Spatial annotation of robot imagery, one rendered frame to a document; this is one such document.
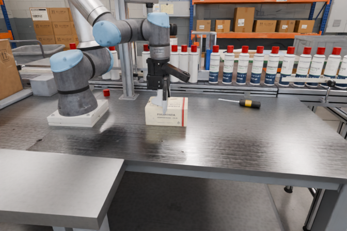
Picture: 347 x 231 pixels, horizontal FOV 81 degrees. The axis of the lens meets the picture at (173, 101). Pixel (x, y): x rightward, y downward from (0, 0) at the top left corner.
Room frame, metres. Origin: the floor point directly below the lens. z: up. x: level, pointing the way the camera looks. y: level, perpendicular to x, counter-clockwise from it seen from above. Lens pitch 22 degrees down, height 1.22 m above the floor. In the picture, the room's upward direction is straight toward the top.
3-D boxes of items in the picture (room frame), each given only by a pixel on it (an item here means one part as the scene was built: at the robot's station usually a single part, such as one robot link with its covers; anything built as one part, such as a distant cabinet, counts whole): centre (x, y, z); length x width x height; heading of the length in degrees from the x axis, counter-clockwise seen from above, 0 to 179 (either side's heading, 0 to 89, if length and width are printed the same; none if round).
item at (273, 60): (1.07, -0.52, 0.98); 0.05 x 0.05 x 0.20
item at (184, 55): (1.13, -0.06, 0.98); 0.05 x 0.05 x 0.20
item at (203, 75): (1.21, -0.17, 1.01); 0.14 x 0.13 x 0.26; 83
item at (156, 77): (0.76, 0.05, 1.02); 0.09 x 0.08 x 0.12; 85
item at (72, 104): (0.78, 0.40, 0.92); 0.15 x 0.15 x 0.10
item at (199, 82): (1.17, 0.26, 0.86); 1.65 x 0.08 x 0.04; 83
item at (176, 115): (0.76, 0.02, 0.87); 0.16 x 0.12 x 0.07; 85
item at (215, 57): (1.11, -0.22, 0.98); 0.05 x 0.05 x 0.20
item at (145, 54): (1.15, 0.15, 0.98); 0.05 x 0.05 x 0.20
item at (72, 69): (0.78, 0.40, 1.04); 0.13 x 0.12 x 0.14; 156
